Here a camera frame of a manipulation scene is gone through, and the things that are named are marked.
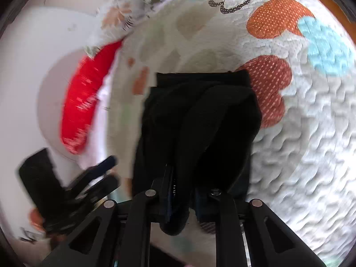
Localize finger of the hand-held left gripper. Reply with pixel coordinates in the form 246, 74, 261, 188
65, 155, 119, 191
73, 174, 121, 204

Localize black pants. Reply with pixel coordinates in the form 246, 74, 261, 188
132, 69, 263, 236

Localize quilted heart-pattern bedspread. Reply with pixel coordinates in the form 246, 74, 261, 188
17, 0, 356, 267

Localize white bed sheet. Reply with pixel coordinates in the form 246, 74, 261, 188
80, 67, 115, 171

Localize floral leaf-print pillow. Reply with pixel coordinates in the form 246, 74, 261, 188
83, 0, 152, 59

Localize red printed pillow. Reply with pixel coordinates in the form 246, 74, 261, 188
60, 39, 123, 156

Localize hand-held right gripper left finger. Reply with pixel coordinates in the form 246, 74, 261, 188
42, 164, 178, 267

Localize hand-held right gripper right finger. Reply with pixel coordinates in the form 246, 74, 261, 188
195, 188, 326, 267

